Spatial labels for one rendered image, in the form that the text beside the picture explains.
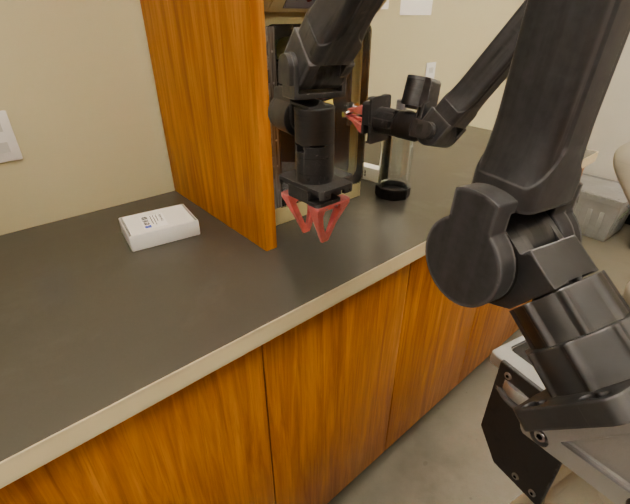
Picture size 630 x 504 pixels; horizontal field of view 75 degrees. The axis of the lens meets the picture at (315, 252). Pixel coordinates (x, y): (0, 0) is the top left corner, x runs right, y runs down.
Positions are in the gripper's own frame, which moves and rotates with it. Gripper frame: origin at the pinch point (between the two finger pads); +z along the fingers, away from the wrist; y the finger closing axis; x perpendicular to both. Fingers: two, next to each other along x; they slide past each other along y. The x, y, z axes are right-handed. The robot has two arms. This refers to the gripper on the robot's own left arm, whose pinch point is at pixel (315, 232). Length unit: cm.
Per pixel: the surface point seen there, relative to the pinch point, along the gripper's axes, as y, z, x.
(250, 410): 5.9, 38.5, 12.4
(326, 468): 6, 81, -9
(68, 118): 76, -8, 17
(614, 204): 16, 81, -280
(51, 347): 21.0, 16.0, 38.6
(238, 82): 29.3, -19.2, -5.8
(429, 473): -6, 110, -48
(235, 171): 34.2, -0.1, -5.8
